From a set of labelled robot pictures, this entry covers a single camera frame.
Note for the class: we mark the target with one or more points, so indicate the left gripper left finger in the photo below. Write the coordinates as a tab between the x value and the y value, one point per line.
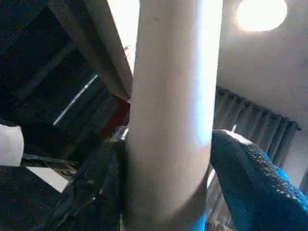
96	187

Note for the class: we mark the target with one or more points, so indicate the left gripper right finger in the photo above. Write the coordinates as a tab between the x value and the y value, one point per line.
252	187

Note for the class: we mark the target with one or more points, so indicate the white plastic table leg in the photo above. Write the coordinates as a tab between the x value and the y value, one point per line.
168	96

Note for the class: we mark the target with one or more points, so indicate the white flat board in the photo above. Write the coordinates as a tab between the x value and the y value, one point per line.
50	178

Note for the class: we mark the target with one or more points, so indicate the black metal bar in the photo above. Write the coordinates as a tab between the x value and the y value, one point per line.
48	160

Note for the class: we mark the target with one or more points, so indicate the pale striped curtain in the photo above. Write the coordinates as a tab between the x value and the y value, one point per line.
252	125

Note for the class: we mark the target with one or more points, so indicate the black quilted mat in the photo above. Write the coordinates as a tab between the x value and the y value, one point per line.
24	199

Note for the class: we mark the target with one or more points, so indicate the round ceiling light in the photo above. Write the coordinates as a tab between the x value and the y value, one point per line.
262	14

